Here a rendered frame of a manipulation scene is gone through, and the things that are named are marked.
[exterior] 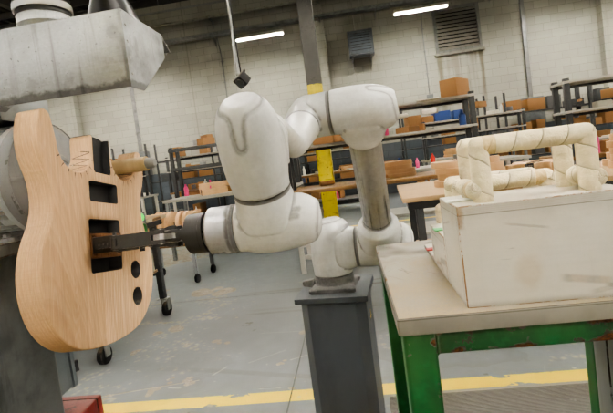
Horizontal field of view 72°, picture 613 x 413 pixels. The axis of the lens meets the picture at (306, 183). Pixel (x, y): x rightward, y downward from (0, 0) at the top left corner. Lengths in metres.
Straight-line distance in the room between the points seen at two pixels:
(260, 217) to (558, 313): 0.50
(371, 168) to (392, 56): 10.98
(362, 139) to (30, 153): 0.82
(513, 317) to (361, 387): 1.04
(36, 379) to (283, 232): 0.79
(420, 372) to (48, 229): 0.65
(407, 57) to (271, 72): 3.78
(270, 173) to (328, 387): 1.21
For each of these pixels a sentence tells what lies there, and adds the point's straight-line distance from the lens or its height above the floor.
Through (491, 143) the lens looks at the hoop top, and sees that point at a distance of 0.75.
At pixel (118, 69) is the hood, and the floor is 1.42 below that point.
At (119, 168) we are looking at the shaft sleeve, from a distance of 1.02.
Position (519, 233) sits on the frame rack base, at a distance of 0.77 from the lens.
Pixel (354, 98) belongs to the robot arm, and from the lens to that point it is 1.20.
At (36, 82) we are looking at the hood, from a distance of 0.95.
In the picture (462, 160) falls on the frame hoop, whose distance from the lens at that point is 0.83.
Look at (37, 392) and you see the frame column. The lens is 1.31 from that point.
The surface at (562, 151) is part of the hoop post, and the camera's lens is 0.88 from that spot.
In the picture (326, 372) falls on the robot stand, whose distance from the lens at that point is 1.74.
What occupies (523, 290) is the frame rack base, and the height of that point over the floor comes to 0.95.
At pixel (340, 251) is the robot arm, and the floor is 0.86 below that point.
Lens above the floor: 1.21
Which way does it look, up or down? 3 degrees down
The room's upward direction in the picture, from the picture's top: 8 degrees counter-clockwise
